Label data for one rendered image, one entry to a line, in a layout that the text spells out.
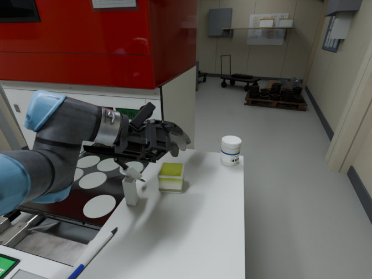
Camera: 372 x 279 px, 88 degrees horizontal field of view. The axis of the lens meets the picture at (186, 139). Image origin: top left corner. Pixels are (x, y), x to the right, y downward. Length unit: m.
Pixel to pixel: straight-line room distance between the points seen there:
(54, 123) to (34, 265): 0.32
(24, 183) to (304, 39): 7.87
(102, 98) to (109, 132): 0.52
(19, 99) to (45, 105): 0.87
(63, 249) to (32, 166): 0.40
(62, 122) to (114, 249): 0.30
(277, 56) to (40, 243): 7.76
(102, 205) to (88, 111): 0.40
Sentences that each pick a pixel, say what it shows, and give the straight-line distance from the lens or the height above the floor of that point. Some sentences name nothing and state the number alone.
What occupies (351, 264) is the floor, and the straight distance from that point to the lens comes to 1.96.
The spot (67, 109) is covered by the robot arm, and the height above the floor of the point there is 1.28.
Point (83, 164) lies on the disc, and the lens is 0.97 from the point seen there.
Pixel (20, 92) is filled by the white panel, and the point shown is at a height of 1.16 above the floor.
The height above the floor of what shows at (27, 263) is 0.96.
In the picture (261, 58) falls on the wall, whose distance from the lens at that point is 7.94.
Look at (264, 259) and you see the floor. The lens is 1.71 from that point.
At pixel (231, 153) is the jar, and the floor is 1.02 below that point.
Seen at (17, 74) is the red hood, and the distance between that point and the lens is 1.12.
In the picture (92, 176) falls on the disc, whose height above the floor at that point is 0.90.
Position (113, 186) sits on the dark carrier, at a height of 0.90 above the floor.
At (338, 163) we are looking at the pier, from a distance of 2.84.
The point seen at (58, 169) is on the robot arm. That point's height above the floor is 1.20.
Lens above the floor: 1.39
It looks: 28 degrees down
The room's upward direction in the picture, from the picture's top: straight up
